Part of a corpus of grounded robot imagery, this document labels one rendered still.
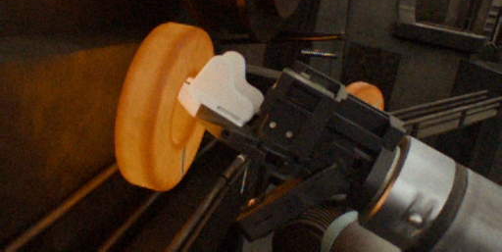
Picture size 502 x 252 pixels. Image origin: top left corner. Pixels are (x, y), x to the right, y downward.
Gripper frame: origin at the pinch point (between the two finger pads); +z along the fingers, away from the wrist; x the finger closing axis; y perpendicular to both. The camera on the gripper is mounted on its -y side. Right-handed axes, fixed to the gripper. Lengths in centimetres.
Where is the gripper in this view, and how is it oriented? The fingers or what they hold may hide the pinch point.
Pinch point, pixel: (175, 87)
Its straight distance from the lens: 45.5
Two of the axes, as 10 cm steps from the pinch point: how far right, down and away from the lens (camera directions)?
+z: -8.6, -4.9, 1.2
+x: -2.5, 2.2, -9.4
